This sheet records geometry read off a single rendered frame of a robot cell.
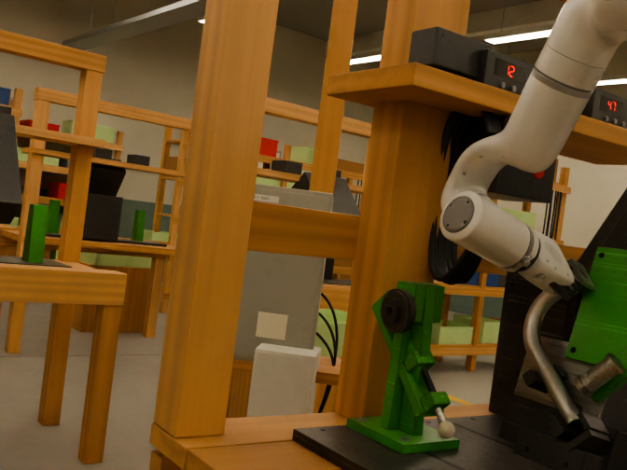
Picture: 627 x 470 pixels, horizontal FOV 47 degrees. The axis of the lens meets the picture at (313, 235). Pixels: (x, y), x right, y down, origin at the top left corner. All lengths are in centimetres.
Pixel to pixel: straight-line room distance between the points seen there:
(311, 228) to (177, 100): 1070
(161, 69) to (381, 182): 1063
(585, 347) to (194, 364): 67
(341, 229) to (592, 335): 50
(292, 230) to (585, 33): 62
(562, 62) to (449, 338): 619
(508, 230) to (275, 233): 42
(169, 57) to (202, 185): 1088
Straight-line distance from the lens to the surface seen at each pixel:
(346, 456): 117
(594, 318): 137
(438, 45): 138
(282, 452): 121
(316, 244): 139
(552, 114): 109
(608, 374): 130
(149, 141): 1178
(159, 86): 1190
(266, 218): 133
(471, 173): 122
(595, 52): 107
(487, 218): 114
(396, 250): 140
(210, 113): 119
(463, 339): 733
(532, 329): 139
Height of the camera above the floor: 125
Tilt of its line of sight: 1 degrees down
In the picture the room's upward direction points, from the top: 7 degrees clockwise
